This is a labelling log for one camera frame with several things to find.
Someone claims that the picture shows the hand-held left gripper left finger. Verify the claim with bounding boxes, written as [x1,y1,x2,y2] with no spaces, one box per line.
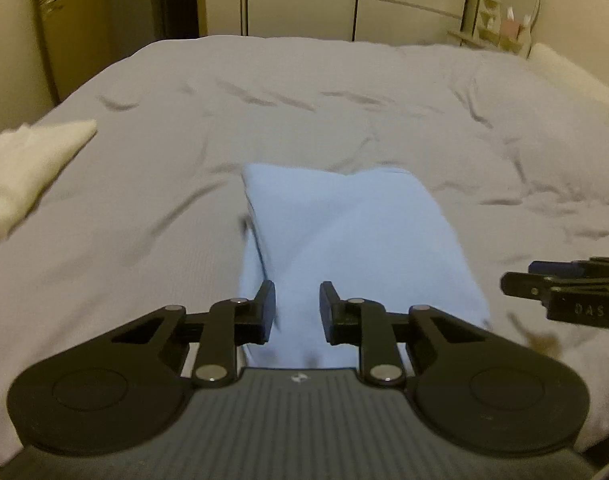
[109,280,277,389]

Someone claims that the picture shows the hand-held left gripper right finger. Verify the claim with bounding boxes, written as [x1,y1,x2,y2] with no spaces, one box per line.
[319,281,491,389]

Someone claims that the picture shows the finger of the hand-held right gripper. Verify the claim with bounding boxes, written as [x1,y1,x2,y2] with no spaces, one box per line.
[529,259,594,278]
[500,270,555,307]

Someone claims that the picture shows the light blue shirt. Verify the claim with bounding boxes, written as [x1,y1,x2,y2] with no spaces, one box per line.
[238,162,491,370]

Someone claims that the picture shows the bed with grey sheet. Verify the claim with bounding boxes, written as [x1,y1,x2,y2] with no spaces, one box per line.
[0,35,609,468]

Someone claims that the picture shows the white headboard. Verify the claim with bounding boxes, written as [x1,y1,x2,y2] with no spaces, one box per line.
[527,42,609,108]

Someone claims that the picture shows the small shelf with toiletries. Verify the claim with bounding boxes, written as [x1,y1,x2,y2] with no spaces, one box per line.
[447,0,534,57]

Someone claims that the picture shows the white folded cloth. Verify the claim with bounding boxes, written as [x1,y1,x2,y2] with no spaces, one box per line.
[0,119,98,242]

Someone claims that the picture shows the cream wardrobe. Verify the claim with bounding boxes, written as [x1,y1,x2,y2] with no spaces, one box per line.
[241,0,474,44]

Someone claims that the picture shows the wooden door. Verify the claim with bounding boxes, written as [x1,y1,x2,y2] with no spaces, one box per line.
[30,0,116,107]

